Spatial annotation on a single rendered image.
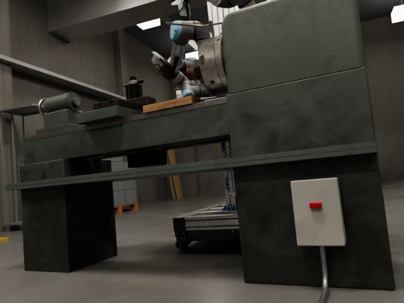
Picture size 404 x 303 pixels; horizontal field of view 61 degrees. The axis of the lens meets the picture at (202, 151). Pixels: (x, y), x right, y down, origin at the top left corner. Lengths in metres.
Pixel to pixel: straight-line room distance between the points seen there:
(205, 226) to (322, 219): 1.12
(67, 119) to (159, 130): 0.80
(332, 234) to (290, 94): 0.60
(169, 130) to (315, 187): 0.80
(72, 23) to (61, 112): 4.65
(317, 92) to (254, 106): 0.27
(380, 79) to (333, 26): 9.42
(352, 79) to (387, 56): 9.64
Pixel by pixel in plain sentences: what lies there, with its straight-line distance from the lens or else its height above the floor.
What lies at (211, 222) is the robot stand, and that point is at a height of 0.19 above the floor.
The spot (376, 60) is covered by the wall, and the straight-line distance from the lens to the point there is 11.11.
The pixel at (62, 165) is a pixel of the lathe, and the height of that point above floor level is 0.64.
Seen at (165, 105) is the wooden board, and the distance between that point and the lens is 1.83.
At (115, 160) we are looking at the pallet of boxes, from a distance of 6.40.
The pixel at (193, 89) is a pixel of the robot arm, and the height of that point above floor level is 1.04.
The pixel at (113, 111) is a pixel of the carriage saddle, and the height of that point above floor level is 0.89.
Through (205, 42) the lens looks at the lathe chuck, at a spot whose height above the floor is 1.18.
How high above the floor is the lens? 0.48
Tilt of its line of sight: 5 degrees up
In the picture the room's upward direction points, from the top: 5 degrees counter-clockwise
